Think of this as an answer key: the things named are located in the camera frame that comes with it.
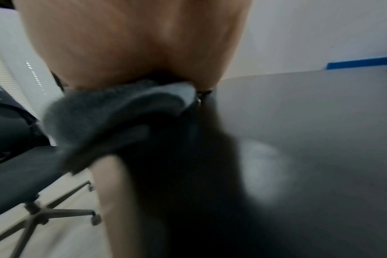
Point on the person's right hand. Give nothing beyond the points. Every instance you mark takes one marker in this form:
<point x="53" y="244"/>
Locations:
<point x="133" y="42"/>

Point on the grey cleaning cloth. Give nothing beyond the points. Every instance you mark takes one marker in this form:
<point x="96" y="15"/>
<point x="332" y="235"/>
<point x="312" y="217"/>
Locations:
<point x="101" y="118"/>

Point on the slim black vented computer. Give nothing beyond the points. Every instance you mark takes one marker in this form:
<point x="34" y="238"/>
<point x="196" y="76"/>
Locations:
<point x="308" y="151"/>

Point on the black office chair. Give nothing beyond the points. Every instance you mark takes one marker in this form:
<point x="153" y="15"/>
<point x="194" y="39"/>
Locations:
<point x="18" y="176"/>

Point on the blue rectangular box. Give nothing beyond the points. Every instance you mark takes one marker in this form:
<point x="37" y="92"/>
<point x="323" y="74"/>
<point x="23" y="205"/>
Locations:
<point x="362" y="62"/>

